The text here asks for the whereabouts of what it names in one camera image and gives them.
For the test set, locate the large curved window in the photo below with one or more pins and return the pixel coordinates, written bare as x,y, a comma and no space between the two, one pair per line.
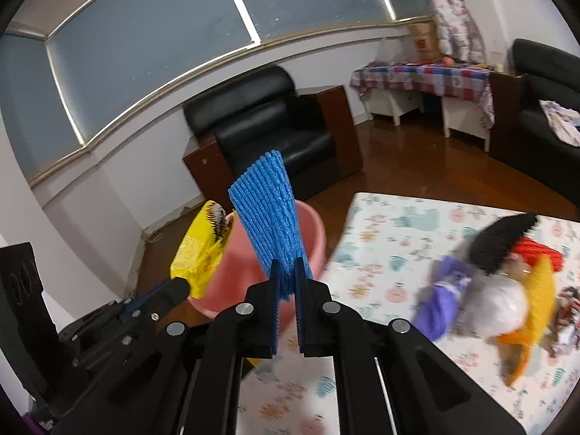
136,54

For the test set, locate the black foam net sleeve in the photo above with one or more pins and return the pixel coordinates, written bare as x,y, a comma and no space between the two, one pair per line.
498,240

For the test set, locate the hanging padded jacket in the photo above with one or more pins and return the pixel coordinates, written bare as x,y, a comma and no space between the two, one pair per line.
453,22

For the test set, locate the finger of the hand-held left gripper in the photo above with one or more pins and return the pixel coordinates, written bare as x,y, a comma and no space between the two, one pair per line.
158,299

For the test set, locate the orange fruit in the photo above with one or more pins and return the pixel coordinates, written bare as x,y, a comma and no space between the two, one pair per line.
449,60

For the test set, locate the pink plastic bin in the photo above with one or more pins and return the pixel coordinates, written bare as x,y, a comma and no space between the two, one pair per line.
235,272

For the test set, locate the purple foam net sleeve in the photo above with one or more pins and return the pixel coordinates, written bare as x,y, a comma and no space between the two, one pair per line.
435,308

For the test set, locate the crumpled clear plastic wrapper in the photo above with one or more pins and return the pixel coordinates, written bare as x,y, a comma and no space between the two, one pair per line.
566,312

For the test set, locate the table with checkered cloth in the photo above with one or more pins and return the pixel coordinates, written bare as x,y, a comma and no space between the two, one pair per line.
421,77

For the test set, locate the white patterned cloth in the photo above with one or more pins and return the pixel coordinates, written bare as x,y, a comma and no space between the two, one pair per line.
564,122

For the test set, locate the white desk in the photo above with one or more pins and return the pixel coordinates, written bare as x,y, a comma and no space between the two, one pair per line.
462,113

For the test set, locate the red foam net sleeve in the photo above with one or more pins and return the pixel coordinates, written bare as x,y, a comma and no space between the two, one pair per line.
543,249

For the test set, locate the brown paper bag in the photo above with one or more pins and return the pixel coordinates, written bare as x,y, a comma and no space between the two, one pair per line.
423,40

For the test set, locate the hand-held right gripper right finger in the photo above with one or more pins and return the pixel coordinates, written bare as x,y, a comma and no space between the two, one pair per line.
300,315

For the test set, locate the black leather armchair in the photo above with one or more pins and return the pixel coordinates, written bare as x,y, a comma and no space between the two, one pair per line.
253,113
543,95

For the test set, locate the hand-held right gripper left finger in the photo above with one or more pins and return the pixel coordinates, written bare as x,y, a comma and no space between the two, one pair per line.
274,312

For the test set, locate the clear plastic bag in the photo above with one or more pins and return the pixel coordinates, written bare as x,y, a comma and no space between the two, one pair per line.
389,52

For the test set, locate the white plastic bag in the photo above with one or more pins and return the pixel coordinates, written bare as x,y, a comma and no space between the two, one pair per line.
494,303

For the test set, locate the yellow plastic packet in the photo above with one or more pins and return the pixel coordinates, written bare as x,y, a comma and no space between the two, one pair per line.
199,244

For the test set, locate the yellow foam net sleeve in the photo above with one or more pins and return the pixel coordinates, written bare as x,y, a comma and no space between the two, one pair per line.
541,299

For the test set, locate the blue foam net sleeve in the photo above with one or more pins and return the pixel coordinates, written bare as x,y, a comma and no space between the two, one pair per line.
267,208

